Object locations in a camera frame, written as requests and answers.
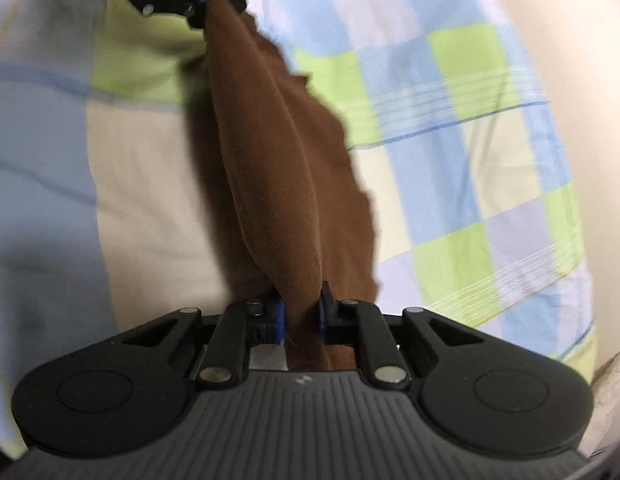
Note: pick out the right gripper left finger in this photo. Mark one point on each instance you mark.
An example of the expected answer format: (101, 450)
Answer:
(218, 349)

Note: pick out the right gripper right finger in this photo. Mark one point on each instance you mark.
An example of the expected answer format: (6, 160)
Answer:
(391, 351)

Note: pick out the brown cloth garment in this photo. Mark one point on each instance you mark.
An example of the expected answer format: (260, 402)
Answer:
(286, 211)

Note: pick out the plaid bed sheet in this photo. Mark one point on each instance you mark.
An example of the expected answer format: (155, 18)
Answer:
(114, 202)

